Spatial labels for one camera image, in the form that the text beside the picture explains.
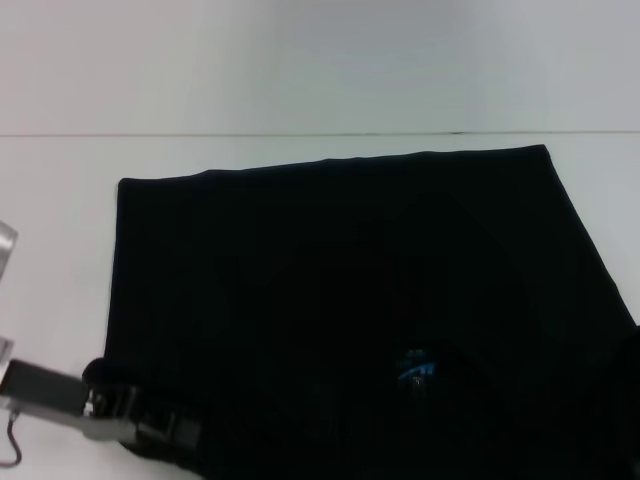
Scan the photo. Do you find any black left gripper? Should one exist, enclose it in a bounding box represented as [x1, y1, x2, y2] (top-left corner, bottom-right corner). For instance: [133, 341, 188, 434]
[0, 358, 202, 451]

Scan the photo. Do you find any black shirt with FREE print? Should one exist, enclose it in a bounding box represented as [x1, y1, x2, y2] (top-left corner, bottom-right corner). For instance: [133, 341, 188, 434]
[82, 143, 640, 480]

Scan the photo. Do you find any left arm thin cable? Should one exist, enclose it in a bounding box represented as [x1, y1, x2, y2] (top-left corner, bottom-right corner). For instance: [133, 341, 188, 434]
[0, 407, 24, 466]

